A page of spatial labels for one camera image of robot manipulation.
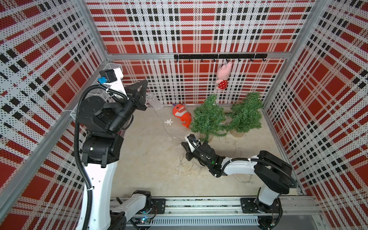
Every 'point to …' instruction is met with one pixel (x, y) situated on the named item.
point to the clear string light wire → (185, 166)
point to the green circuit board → (145, 221)
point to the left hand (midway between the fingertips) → (149, 82)
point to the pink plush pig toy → (223, 73)
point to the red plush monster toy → (180, 110)
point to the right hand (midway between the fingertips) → (183, 143)
